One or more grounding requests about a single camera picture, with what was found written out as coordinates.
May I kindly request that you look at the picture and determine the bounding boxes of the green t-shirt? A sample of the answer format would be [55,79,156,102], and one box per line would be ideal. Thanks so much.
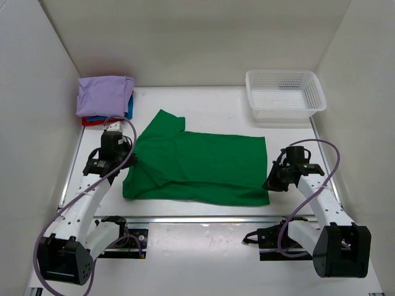
[122,110,270,207]

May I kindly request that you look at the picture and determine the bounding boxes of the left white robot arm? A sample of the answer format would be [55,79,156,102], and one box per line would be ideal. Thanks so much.
[33,148,137,286]

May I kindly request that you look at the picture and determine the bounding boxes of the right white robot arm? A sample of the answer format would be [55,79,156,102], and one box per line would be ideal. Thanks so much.
[262,146,372,278]

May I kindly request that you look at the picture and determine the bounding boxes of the folded red t-shirt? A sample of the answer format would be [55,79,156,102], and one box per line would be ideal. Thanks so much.
[81,116,107,126]

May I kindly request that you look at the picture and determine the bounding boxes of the folded lilac t-shirt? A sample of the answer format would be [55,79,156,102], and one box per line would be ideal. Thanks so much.
[76,76,135,117]

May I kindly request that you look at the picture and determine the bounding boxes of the folded blue t-shirt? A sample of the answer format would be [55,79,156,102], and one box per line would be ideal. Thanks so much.
[93,95,134,120]

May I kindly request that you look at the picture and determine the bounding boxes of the white plastic basket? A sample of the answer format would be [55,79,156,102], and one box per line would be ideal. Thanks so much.
[245,69,326,121]

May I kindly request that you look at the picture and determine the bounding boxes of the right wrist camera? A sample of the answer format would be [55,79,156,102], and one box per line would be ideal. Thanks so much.
[285,146,312,165]

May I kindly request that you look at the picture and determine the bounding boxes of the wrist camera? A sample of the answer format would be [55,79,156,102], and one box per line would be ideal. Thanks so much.
[285,146,312,165]
[99,121,123,159]

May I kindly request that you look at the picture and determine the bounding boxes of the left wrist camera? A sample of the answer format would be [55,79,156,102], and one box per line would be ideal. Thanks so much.
[99,121,123,159]

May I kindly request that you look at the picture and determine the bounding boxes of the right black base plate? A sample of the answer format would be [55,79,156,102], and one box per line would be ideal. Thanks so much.
[242,219,312,261]

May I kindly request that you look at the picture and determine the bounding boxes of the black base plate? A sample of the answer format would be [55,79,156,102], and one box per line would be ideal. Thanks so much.
[95,216,149,259]
[242,219,312,261]

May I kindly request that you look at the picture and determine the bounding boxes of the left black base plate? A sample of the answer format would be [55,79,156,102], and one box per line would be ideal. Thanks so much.
[95,216,149,259]

